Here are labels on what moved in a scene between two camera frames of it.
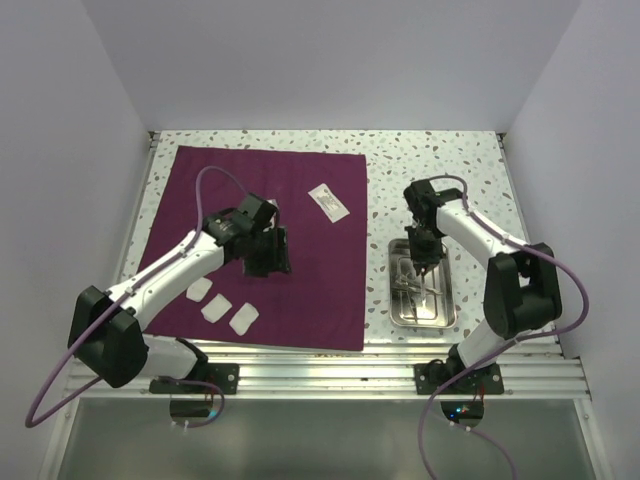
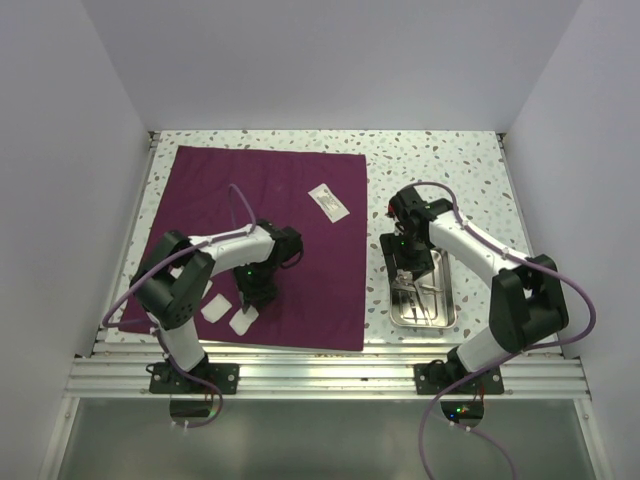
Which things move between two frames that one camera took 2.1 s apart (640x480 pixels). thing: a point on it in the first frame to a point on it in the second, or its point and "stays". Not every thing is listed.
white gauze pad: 244,318 stays
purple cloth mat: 320,197 stays
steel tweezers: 423,289 to 425,311
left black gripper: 261,268 to 261,295
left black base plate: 225,375 stays
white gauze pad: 215,309 stays
